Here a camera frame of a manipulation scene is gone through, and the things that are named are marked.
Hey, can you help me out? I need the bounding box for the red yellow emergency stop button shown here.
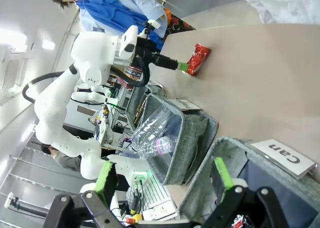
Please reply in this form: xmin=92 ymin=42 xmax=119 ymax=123
xmin=125 ymin=213 xmax=144 ymax=225

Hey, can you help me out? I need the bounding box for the white Can sign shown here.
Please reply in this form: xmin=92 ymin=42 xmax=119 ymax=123
xmin=249 ymin=138 xmax=317 ymax=180

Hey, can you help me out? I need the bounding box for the white air conditioner unit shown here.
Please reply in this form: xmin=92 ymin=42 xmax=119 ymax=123
xmin=0 ymin=49 xmax=28 ymax=106

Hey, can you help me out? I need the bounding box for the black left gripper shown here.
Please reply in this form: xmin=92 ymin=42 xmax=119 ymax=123
xmin=134 ymin=36 xmax=190 ymax=73

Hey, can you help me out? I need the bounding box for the small pink-label plastic bottle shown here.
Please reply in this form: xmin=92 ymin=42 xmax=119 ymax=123
xmin=154 ymin=134 xmax=179 ymax=156

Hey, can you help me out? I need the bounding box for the person in light blue coat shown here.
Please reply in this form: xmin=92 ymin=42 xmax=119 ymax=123
xmin=49 ymin=0 xmax=169 ymax=51

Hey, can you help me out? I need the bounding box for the camera on black tripod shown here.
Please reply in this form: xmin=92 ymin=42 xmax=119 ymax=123
xmin=3 ymin=191 xmax=51 ymax=217

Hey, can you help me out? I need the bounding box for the white Plastic sign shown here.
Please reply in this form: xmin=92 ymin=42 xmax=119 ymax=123
xmin=167 ymin=97 xmax=202 ymax=111

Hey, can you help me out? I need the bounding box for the white control box with paper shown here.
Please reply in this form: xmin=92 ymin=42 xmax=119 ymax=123
xmin=124 ymin=171 xmax=179 ymax=222

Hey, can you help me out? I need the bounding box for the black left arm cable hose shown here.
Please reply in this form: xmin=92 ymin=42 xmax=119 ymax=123
xmin=21 ymin=56 xmax=151 ymax=105

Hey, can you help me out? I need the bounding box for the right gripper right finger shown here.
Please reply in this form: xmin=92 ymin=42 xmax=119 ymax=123
xmin=202 ymin=156 xmax=288 ymax=228

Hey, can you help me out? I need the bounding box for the person in white hoodie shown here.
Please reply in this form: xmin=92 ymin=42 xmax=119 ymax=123
xmin=236 ymin=0 xmax=320 ymax=25

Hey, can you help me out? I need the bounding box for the crushed red can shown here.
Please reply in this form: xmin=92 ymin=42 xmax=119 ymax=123
xmin=181 ymin=43 xmax=211 ymax=77

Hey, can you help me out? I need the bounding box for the seated person with dark hair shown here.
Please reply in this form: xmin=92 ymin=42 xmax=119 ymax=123
xmin=41 ymin=143 xmax=83 ymax=172

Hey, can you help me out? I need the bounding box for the grey fabric basket can label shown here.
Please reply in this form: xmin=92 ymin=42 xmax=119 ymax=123
xmin=178 ymin=136 xmax=320 ymax=228

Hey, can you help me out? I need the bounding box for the red floral black cloth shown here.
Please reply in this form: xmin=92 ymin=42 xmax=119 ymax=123
xmin=162 ymin=8 xmax=196 ymax=36

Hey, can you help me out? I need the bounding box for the small ceiling light panel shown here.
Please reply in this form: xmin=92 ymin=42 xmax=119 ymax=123
xmin=41 ymin=39 xmax=56 ymax=51

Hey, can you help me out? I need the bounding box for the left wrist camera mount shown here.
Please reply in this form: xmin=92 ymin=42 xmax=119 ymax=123
xmin=138 ymin=19 xmax=161 ymax=40

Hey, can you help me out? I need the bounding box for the colourful printed box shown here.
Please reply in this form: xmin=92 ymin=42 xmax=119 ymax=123
xmin=124 ymin=66 xmax=144 ymax=81

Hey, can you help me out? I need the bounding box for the grey fabric basket plastic label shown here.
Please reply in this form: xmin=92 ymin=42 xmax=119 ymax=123
xmin=143 ymin=94 xmax=220 ymax=186

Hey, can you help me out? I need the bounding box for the cluttered electronics workbench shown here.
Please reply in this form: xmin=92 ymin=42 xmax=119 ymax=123
xmin=87 ymin=82 xmax=133 ymax=151

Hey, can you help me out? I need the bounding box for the large ceiling light panel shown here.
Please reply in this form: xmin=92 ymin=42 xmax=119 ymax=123
xmin=0 ymin=29 xmax=28 ymax=53

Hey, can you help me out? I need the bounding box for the large clear plastic bottle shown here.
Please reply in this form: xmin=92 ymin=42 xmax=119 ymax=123
xmin=130 ymin=109 xmax=182 ymax=161

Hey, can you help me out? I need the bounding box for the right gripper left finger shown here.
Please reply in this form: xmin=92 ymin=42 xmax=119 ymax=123
xmin=44 ymin=161 xmax=118 ymax=228

